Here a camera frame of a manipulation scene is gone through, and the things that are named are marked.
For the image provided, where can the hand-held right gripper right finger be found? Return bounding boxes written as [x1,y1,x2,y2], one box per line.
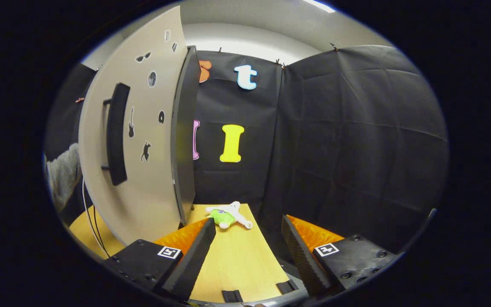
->
[281,214,399,297]

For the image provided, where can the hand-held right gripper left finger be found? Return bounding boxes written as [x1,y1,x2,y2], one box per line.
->
[103,218,217,301]

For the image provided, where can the beige cabinet door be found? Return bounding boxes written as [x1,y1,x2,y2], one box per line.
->
[78,5,191,247]

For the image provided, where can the dark grey cabinet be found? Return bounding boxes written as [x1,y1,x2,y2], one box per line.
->
[170,45,202,226]

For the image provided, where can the black door handle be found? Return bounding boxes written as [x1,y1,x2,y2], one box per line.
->
[101,82,131,187]

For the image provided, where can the green white plush toy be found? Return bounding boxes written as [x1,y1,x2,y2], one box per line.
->
[205,201,254,230]

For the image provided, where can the black backdrop cloth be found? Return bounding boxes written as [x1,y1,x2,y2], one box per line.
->
[43,45,449,256]

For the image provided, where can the large ceiling light panel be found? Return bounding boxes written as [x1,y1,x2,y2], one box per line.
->
[303,0,336,14]

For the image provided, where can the black table bracket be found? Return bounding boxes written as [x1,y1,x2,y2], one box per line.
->
[222,290,244,304]
[276,279,300,295]

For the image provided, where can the thin black cable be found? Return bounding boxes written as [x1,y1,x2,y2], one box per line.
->
[92,205,110,259]

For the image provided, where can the thin white cable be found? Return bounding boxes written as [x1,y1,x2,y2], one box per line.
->
[82,178,103,254]

